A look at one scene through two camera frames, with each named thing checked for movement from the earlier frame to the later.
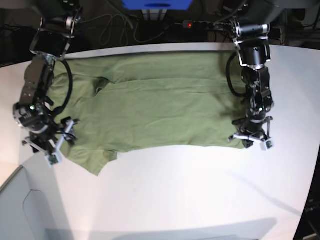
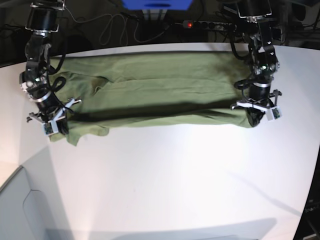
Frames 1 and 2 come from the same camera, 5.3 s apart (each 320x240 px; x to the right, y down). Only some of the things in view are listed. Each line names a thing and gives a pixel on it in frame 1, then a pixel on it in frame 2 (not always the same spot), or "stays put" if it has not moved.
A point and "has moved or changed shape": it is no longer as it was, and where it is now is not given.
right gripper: x=249 y=131 to x=260 y=97
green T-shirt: x=120 y=102 has moved or changed shape
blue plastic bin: x=158 y=5 stays put
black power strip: x=207 y=25 stays put
